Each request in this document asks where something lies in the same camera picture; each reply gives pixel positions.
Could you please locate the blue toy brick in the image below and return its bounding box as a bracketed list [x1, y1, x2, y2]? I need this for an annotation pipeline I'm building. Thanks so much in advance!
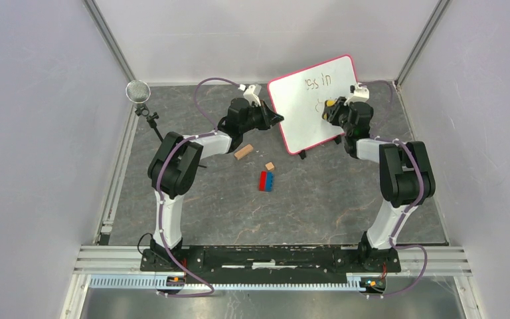
[264, 171, 274, 192]

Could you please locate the silver mesh microphone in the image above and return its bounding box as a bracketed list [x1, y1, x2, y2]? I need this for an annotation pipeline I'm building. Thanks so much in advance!
[126, 80, 151, 104]

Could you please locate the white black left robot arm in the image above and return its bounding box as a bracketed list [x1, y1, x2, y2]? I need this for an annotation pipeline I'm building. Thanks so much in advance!
[147, 98, 284, 271]

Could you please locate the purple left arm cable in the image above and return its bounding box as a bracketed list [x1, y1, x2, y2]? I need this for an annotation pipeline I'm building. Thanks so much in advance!
[155, 77, 247, 299]

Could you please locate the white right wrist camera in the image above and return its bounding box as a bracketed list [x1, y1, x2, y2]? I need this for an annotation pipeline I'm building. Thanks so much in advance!
[348, 83, 370, 102]

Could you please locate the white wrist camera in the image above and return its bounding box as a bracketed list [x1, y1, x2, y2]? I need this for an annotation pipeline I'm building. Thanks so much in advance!
[238, 84, 262, 106]
[348, 83, 370, 102]

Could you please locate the aluminium rail frame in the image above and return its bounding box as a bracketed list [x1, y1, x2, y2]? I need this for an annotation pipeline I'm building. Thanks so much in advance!
[74, 245, 472, 294]

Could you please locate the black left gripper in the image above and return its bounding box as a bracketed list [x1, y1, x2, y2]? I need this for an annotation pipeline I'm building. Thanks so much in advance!
[239, 100, 282, 134]

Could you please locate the red toy brick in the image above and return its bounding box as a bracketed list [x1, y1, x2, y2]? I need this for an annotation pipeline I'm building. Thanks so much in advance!
[258, 171, 268, 191]

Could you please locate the black wire whiteboard stand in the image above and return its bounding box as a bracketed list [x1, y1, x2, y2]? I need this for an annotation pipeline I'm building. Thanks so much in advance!
[296, 134, 343, 160]

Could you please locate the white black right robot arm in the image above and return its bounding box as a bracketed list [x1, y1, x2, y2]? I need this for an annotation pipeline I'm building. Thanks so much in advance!
[322, 98, 436, 271]

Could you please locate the yellow whiteboard eraser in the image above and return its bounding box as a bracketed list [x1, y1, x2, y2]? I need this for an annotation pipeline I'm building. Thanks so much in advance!
[323, 100, 337, 117]

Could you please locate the aluminium corner profile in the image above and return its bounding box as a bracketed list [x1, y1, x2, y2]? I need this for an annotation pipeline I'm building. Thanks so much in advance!
[394, 0, 452, 90]
[82, 0, 136, 82]

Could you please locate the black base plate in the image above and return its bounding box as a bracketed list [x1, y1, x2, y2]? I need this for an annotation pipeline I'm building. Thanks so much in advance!
[140, 245, 401, 285]

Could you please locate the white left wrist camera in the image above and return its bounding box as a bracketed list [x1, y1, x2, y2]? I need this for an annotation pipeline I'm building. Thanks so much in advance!
[238, 84, 262, 106]

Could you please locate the pink framed whiteboard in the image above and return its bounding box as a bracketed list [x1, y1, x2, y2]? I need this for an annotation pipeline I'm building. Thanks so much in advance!
[267, 54, 357, 155]

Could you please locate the long wooden block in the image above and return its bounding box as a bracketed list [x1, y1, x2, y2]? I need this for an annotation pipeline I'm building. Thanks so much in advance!
[234, 144, 254, 160]

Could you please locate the left aluminium corner profile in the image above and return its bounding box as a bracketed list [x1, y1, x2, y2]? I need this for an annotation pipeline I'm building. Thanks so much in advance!
[82, 0, 136, 82]

